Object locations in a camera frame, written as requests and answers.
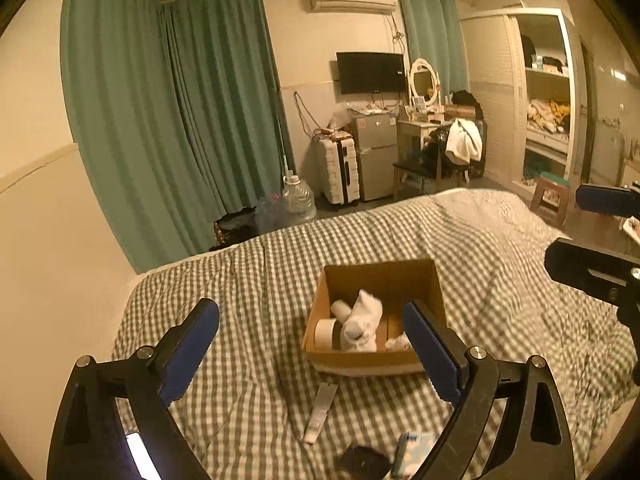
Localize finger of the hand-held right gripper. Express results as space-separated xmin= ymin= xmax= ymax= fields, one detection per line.
xmin=575 ymin=183 xmax=640 ymax=219
xmin=544 ymin=237 xmax=640 ymax=311

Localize white dressing table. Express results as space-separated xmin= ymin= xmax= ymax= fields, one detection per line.
xmin=397 ymin=109 xmax=453 ymax=173

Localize wall cables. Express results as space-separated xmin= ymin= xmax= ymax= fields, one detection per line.
xmin=292 ymin=91 xmax=327 ymax=137

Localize clear water jug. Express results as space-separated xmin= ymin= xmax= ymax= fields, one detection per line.
xmin=281 ymin=172 xmax=318 ymax=224

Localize wide green curtain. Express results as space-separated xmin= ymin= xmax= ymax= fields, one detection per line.
xmin=60 ymin=0 xmax=296 ymax=276

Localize blue and white packet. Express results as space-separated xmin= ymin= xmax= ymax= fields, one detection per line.
xmin=391 ymin=432 xmax=439 ymax=480

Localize wooden chair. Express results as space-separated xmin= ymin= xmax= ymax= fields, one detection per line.
xmin=392 ymin=119 xmax=489 ymax=197

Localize grey mini fridge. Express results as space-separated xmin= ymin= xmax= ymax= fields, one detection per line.
xmin=347 ymin=110 xmax=400 ymax=203

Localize black garment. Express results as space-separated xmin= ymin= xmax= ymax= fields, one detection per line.
xmin=450 ymin=90 xmax=484 ymax=122

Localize dark floor bag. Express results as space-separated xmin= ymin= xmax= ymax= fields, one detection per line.
xmin=209 ymin=211 xmax=262 ymax=252

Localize checked bed blanket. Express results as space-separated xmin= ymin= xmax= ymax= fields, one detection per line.
xmin=111 ymin=187 xmax=640 ymax=480

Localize narrow green curtain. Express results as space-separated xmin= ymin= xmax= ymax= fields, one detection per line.
xmin=394 ymin=0 xmax=471 ymax=97

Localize white tape roll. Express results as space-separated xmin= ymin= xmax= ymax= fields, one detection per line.
xmin=314 ymin=317 xmax=346 ymax=351

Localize white suitcase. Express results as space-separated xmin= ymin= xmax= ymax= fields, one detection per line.
xmin=314 ymin=136 xmax=361 ymax=206

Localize pile of wardrobe clothes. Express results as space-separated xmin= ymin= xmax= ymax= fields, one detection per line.
xmin=527 ymin=97 xmax=571 ymax=134

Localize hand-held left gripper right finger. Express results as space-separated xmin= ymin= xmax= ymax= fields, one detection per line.
xmin=401 ymin=301 xmax=577 ymax=480

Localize white wardrobe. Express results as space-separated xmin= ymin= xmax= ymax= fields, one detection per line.
xmin=460 ymin=7 xmax=584 ymax=197

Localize white garment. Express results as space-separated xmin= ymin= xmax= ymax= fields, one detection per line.
xmin=445 ymin=119 xmax=484 ymax=165

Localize black plastic bag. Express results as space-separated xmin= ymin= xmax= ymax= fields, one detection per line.
xmin=420 ymin=125 xmax=454 ymax=172

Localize crumpled white cloth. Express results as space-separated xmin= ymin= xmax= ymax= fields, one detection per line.
xmin=384 ymin=332 xmax=414 ymax=353

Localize cardboard box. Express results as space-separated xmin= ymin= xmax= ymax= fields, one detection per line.
xmin=301 ymin=259 xmax=448 ymax=377

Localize black wall television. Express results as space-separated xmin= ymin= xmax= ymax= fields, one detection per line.
xmin=336 ymin=51 xmax=406 ymax=95

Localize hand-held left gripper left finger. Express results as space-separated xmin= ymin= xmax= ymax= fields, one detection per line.
xmin=46 ymin=298 xmax=221 ymax=480

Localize small green-topped stool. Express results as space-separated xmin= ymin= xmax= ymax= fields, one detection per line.
xmin=530 ymin=172 xmax=574 ymax=226

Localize white socks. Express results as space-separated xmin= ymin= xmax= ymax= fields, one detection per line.
xmin=330 ymin=289 xmax=384 ymax=354

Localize small black object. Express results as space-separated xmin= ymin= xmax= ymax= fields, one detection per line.
xmin=335 ymin=444 xmax=394 ymax=480

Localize white oval mirror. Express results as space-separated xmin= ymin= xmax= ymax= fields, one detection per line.
xmin=407 ymin=58 xmax=444 ymax=111

